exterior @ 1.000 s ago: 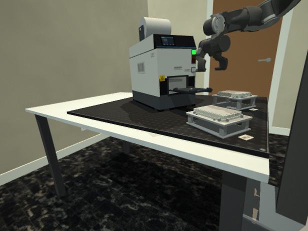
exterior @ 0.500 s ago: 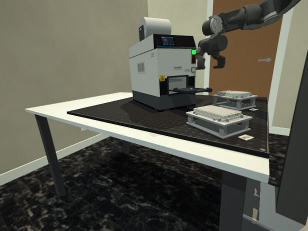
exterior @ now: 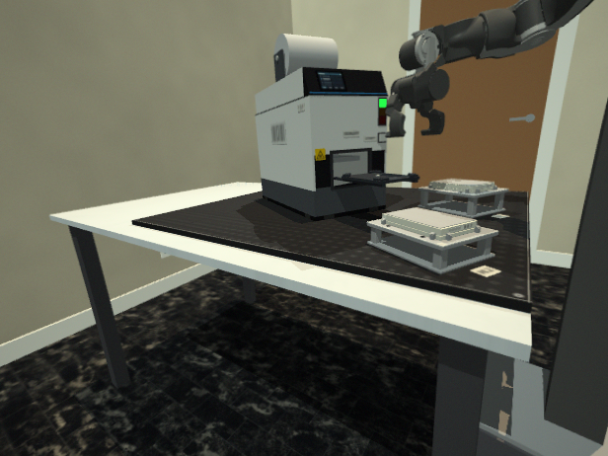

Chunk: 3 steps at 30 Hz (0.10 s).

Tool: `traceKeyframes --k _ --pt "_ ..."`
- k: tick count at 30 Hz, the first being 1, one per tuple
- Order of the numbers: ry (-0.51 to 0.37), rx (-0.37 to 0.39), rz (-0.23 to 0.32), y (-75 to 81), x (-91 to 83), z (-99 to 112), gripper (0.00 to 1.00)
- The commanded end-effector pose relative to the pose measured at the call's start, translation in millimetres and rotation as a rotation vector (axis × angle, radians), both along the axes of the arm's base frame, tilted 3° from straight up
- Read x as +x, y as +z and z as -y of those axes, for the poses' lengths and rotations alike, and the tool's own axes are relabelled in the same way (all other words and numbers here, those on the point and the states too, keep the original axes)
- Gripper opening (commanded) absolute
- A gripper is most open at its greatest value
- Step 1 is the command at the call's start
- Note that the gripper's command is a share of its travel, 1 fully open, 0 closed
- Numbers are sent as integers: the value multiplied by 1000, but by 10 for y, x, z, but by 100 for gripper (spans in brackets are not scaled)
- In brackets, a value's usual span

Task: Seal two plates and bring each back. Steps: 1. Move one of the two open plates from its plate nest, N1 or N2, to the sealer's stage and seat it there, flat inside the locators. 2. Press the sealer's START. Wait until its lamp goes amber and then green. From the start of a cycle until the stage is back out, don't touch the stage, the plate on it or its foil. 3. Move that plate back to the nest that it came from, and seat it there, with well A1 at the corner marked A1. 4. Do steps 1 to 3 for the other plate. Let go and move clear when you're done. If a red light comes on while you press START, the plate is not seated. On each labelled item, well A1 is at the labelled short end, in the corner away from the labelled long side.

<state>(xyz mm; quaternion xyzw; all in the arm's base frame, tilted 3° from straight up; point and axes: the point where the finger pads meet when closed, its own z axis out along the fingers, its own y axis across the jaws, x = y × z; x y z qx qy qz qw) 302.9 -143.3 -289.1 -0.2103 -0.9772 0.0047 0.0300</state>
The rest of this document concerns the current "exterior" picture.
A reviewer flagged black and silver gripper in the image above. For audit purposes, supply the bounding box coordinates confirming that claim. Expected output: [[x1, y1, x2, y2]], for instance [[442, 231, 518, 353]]
[[385, 38, 450, 138]]

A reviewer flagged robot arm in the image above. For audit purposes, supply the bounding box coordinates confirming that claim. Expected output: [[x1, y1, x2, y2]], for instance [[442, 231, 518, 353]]
[[399, 0, 593, 73]]

